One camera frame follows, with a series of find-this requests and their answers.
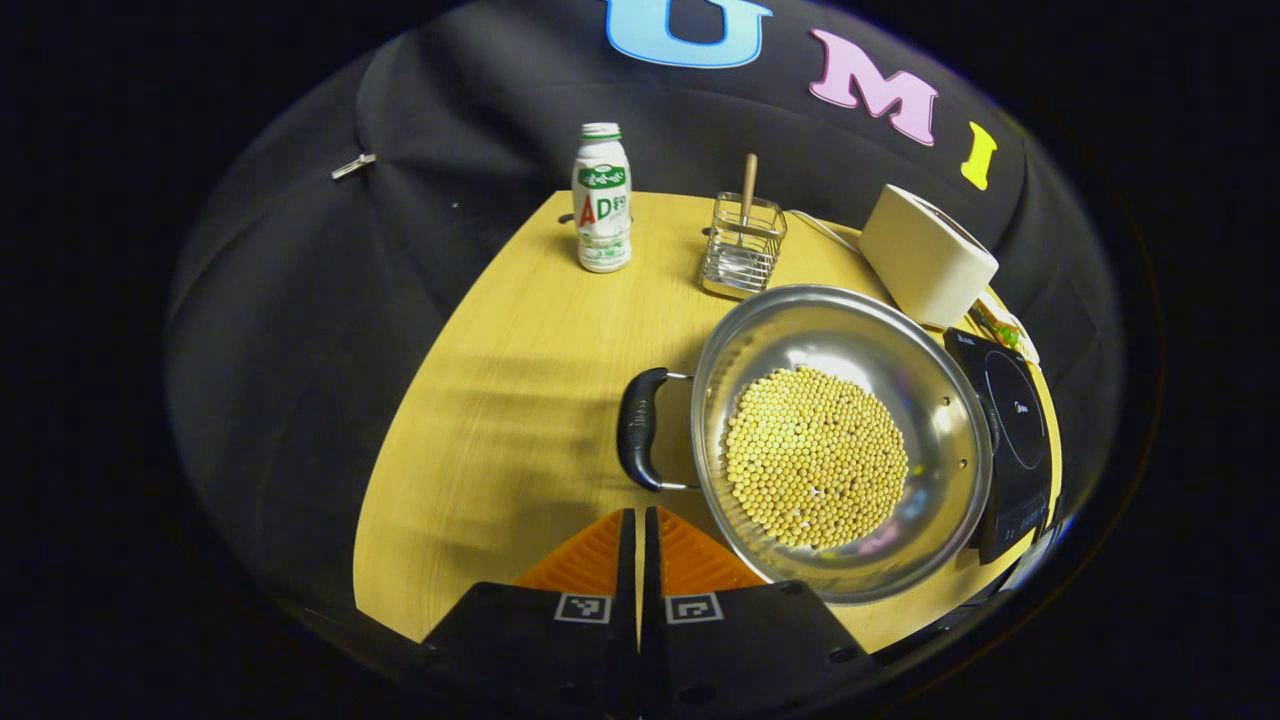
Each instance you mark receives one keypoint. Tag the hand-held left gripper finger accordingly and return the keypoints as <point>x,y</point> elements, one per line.
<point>628,560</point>
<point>651,560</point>

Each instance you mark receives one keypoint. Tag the black induction cooktop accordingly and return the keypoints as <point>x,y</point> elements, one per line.
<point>1020,420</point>

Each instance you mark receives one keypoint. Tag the pile of yellow soybeans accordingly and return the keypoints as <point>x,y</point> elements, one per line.
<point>815,460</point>

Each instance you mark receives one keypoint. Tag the white drink bottle green label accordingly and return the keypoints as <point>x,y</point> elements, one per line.
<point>602,210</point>

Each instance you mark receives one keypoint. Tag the black backdrop cloth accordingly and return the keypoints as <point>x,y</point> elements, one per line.
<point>300,350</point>

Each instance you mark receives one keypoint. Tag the white toaster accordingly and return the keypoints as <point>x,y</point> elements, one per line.
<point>925,260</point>

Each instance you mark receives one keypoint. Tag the sandwich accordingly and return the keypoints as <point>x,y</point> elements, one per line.
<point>1000,330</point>

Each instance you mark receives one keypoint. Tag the white cloth clip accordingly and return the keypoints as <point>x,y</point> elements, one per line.
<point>353,166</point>

